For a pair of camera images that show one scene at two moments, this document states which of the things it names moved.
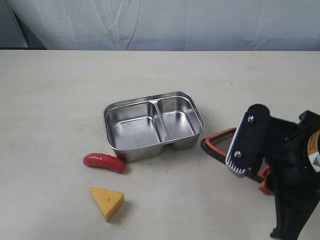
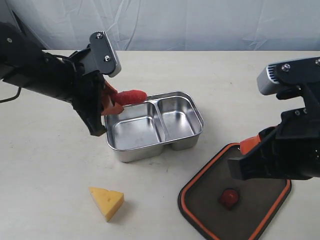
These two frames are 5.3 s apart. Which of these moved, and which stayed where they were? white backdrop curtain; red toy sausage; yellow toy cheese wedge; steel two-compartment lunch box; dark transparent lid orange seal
Moved: red toy sausage; dark transparent lid orange seal
Stayed: yellow toy cheese wedge; steel two-compartment lunch box; white backdrop curtain
